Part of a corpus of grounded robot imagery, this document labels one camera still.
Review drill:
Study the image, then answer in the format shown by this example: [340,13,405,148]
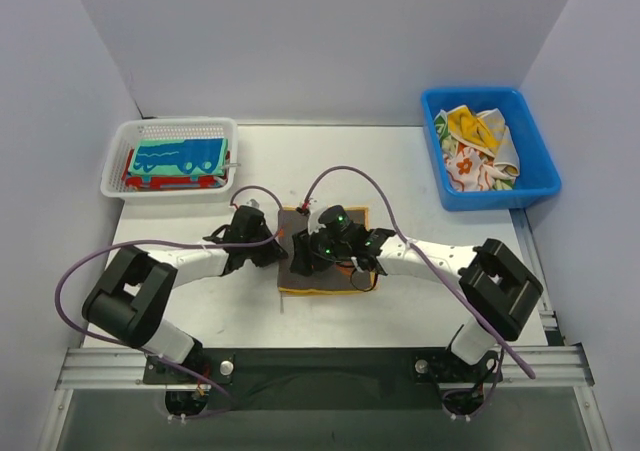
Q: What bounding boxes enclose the grey orange-edged towel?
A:
[277,207,377,296]

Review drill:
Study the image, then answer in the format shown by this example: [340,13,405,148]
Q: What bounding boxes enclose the red blue tiger towel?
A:
[121,149,229,191]

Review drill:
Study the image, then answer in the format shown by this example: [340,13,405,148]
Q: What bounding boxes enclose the green teal towel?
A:
[128,138,229,177]

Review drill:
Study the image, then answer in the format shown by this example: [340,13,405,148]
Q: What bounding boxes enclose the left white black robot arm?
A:
[82,205,288,372]

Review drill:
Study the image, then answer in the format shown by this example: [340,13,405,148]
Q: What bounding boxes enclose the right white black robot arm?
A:
[290,205,543,365]

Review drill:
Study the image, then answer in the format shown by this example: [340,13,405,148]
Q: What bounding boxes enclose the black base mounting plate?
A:
[143,347,503,415]

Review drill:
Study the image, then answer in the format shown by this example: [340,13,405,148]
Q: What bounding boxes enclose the white patterned towel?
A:
[433,108,520,192]

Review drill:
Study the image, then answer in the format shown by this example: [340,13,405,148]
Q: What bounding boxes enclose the white perforated plastic basket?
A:
[100,116,238,202]

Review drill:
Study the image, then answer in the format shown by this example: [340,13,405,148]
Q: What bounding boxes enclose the blue plastic bin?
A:
[421,86,561,211]

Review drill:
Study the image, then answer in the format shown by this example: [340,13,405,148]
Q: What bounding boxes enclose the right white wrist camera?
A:
[305,204,328,235]

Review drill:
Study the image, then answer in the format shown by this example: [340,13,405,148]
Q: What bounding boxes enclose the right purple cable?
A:
[297,165,536,417]

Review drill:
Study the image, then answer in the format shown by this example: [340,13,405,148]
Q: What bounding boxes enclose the purple cable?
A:
[53,185,286,418]
[297,165,536,417]

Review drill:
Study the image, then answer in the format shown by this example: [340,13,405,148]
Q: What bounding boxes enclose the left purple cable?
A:
[53,185,286,418]

